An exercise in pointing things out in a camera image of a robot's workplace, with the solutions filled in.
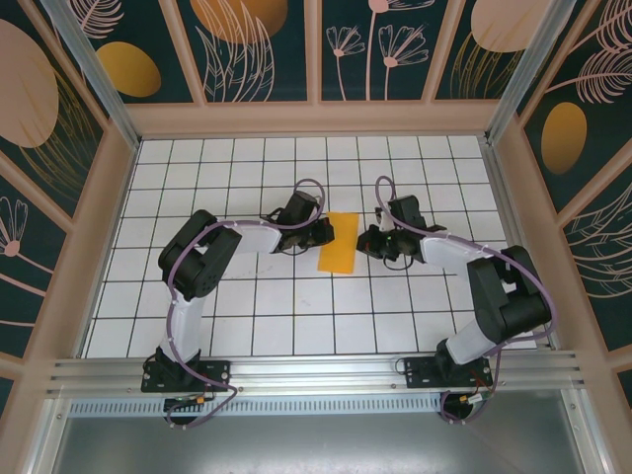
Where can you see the orange paper sheet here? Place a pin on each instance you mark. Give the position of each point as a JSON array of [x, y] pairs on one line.
[[340, 247]]

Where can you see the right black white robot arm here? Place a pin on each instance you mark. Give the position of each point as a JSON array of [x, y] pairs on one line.
[[503, 296]]

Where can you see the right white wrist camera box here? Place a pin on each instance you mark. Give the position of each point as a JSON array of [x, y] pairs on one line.
[[379, 217]]

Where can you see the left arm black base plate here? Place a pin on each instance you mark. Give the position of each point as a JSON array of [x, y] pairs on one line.
[[217, 375]]

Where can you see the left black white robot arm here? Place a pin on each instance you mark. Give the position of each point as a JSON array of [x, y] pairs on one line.
[[197, 257]]

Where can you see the long aluminium mounting rail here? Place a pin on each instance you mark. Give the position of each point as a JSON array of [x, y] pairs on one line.
[[316, 372]]

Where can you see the grey metal sheet shelf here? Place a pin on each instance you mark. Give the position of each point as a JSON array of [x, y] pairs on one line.
[[316, 444]]

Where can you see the circuit board with yellow connector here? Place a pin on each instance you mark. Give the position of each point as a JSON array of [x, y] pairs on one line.
[[476, 398], [190, 401]]

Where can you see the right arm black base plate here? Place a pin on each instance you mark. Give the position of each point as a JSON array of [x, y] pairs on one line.
[[419, 372]]

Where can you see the aluminium side rail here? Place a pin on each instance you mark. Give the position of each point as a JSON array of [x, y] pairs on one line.
[[494, 168]]

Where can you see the aluminium frame post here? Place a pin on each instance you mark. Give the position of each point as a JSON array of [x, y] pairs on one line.
[[99, 84], [523, 64]]

